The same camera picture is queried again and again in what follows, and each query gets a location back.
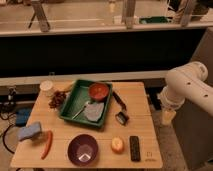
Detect red bowl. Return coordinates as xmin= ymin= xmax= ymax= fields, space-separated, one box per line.
xmin=88 ymin=82 xmax=109 ymax=101

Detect grey towel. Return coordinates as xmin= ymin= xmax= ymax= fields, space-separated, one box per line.
xmin=84 ymin=103 xmax=104 ymax=122

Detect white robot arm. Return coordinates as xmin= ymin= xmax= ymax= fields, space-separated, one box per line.
xmin=159 ymin=61 xmax=213 ymax=125

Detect purple bowl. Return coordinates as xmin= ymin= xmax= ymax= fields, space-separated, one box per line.
xmin=67 ymin=134 xmax=99 ymax=166

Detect green plastic tray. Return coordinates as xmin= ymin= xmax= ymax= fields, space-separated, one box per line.
xmin=59 ymin=79 xmax=112 ymax=128

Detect dark red grapes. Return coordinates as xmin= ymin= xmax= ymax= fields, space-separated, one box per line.
xmin=49 ymin=91 xmax=66 ymax=108

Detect orange fruit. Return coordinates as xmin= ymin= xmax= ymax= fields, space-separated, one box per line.
xmin=111 ymin=137 xmax=124 ymax=154

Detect black remote control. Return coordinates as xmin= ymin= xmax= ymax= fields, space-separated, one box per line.
xmin=129 ymin=136 xmax=141 ymax=162

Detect white cup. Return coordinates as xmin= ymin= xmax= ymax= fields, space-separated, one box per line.
xmin=40 ymin=80 xmax=54 ymax=97

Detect red chili pepper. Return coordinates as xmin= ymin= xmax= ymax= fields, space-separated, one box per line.
xmin=41 ymin=130 xmax=53 ymax=160

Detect blue box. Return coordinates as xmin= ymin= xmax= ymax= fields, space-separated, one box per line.
xmin=15 ymin=108 xmax=31 ymax=126

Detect blue sponge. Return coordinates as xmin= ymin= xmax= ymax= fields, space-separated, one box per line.
xmin=18 ymin=122 xmax=42 ymax=141

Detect black handled brush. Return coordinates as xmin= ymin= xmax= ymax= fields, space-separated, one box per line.
xmin=113 ymin=92 xmax=129 ymax=126

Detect black cable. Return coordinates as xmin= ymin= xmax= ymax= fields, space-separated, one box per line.
xmin=1 ymin=113 xmax=18 ymax=155

